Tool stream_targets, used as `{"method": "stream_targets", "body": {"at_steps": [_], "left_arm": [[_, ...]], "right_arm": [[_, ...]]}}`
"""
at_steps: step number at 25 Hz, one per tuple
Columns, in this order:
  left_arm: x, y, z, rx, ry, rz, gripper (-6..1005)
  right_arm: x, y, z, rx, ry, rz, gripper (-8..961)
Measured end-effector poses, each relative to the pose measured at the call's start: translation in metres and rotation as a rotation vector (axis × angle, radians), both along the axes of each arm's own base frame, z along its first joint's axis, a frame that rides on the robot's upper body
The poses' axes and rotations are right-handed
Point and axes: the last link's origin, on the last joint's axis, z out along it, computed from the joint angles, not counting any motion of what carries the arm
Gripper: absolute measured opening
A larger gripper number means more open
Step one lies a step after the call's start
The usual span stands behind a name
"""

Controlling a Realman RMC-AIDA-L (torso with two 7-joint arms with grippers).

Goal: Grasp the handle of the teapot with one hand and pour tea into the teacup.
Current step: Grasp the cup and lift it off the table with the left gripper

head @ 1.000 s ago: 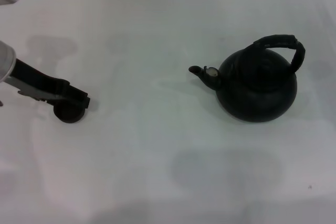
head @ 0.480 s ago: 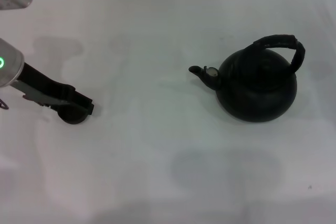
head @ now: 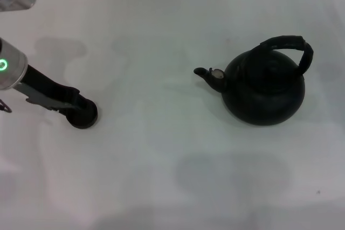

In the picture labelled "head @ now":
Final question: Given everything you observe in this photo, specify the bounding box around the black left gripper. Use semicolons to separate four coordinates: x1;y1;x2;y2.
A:
18;64;91;114

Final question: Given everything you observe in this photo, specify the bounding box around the dark brown teacup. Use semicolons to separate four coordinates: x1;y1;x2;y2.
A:
65;100;98;130

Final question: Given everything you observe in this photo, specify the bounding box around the black round teapot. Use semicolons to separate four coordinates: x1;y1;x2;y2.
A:
193;34;315;127

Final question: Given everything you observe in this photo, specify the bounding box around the left arm cable with connector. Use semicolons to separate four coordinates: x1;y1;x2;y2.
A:
0;99;13;114

